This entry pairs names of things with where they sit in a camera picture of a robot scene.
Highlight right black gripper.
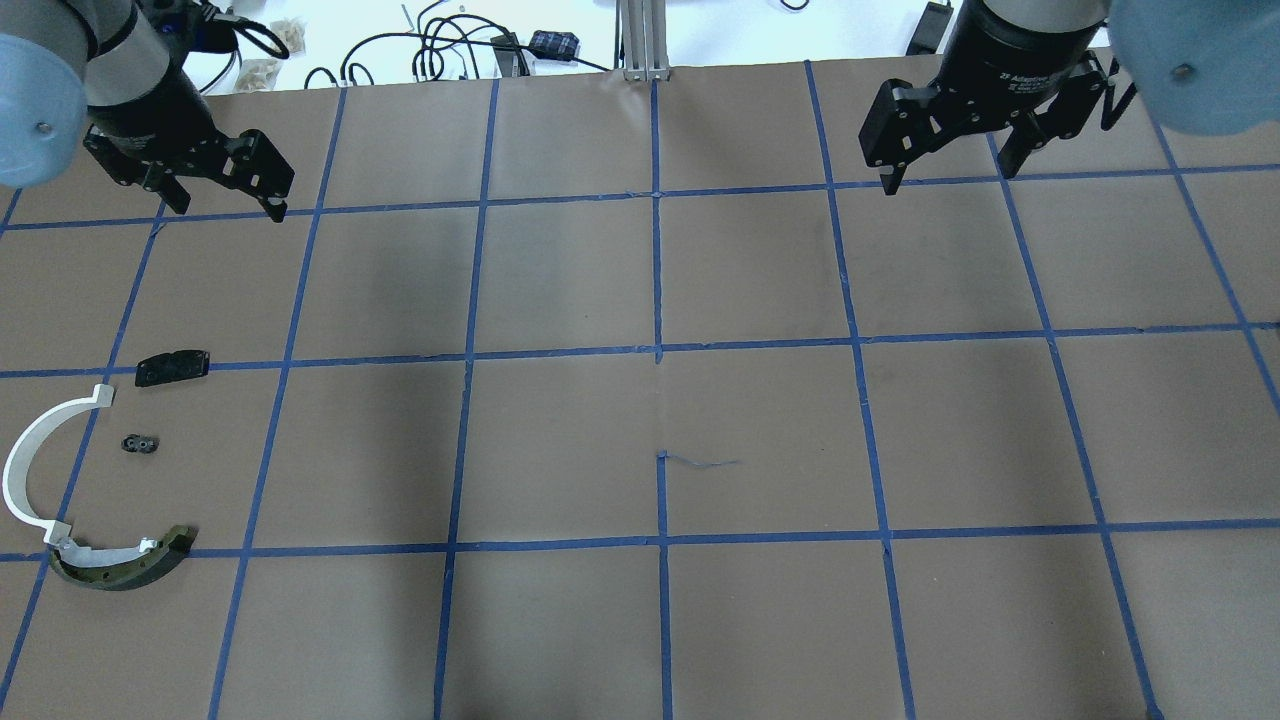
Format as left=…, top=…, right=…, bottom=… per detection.
left=858, top=1, right=1108, bottom=196

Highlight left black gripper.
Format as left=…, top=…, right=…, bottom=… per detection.
left=82, top=70, right=294, bottom=223

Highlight small black bearing gear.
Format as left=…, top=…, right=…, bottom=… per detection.
left=122, top=434, right=159, bottom=454

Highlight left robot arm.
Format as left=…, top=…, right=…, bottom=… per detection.
left=1, top=1, right=294, bottom=223

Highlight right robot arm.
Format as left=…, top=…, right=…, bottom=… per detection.
left=858, top=1, right=1279, bottom=195

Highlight small parts bags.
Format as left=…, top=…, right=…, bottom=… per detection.
left=233, top=17, right=306, bottom=94

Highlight small black flat plate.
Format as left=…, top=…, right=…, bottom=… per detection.
left=134, top=348, right=211, bottom=388

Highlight white curved plastic arc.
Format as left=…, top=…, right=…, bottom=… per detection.
left=3, top=383, right=115, bottom=548

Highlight black power adapter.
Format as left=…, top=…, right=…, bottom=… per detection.
left=527, top=29, right=581, bottom=61

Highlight dark green curved part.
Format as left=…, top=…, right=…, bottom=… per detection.
left=47, top=525, right=198, bottom=592

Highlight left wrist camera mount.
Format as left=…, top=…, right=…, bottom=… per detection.
left=136, top=1, right=252, bottom=65

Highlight black cables bundle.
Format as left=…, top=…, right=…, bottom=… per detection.
left=300, top=0, right=611, bottom=94

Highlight aluminium extrusion post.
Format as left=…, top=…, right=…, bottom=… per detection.
left=614, top=0, right=671, bottom=82

